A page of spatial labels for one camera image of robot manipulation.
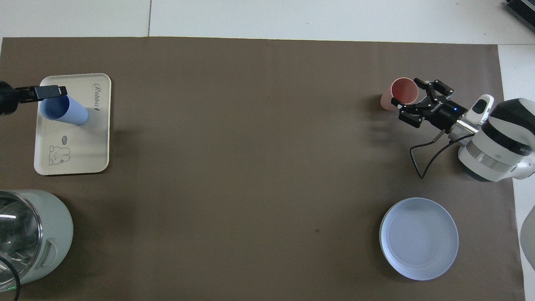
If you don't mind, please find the pink cup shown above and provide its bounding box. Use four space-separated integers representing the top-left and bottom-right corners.
380 77 419 112

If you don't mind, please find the pale green cooking pot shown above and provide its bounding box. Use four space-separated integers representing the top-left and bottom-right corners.
0 189 74 292

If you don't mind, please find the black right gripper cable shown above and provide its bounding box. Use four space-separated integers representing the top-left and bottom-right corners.
410 130 474 180

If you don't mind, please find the blue ribbed cup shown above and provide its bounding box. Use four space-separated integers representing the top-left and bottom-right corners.
40 95 90 126

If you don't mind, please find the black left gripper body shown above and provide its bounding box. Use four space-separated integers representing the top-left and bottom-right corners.
0 81 19 116

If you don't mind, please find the cream rabbit print tray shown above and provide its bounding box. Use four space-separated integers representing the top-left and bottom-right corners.
34 73 112 176

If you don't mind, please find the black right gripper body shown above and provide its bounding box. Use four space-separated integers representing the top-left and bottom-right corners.
418 100 466 134

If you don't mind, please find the lavender blue plate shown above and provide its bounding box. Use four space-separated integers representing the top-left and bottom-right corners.
379 197 459 281

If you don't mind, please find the dark grey finned device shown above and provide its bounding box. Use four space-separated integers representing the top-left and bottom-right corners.
504 0 535 26

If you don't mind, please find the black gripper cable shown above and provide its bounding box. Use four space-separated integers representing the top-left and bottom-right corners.
410 130 474 180
0 256 21 301

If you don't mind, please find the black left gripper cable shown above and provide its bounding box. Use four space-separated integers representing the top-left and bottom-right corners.
0 256 21 301

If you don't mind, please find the brown table mat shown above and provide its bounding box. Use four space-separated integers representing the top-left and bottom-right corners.
0 37 526 301

